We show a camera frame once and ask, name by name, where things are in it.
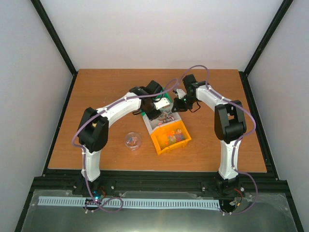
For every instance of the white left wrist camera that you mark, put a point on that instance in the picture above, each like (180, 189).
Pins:
(163, 102)

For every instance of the white translucent plastic bin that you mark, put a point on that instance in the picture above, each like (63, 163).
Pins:
(166, 118)

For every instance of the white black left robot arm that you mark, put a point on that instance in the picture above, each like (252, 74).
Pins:
(92, 133)

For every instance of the light blue slotted cable duct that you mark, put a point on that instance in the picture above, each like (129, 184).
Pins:
(130, 203)

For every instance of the black aluminium frame rail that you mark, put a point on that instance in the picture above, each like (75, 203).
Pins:
(192, 182)

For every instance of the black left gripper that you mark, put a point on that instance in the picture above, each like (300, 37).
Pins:
(153, 114)

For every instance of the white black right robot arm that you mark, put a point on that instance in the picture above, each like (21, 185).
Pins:
(229, 126)

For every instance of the orange plastic bin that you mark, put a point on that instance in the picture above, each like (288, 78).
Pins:
(170, 136)

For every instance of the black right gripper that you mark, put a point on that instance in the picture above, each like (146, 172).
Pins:
(179, 104)

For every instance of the clear plastic jar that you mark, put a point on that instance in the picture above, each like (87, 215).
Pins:
(133, 141)

